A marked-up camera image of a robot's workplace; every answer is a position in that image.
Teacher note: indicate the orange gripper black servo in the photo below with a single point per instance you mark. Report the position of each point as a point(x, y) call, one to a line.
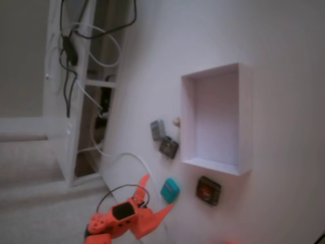
point(142, 215)

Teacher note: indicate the teal green cube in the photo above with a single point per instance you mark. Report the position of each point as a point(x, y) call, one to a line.
point(168, 190)

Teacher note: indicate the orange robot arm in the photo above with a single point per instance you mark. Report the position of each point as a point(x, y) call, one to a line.
point(96, 239)

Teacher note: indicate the white cardboard box bin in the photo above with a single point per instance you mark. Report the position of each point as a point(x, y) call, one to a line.
point(215, 114)

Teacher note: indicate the black small case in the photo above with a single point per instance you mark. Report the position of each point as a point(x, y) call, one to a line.
point(168, 147)
point(207, 191)

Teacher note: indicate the grey small floss box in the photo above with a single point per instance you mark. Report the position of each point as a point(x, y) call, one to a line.
point(157, 128)

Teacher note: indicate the beige bear figurine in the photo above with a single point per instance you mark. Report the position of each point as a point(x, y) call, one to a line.
point(177, 122)

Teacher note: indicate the black power adapter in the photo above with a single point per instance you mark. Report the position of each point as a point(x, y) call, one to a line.
point(69, 49)

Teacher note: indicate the white frame furniture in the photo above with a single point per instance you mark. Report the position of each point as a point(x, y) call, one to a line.
point(54, 76)

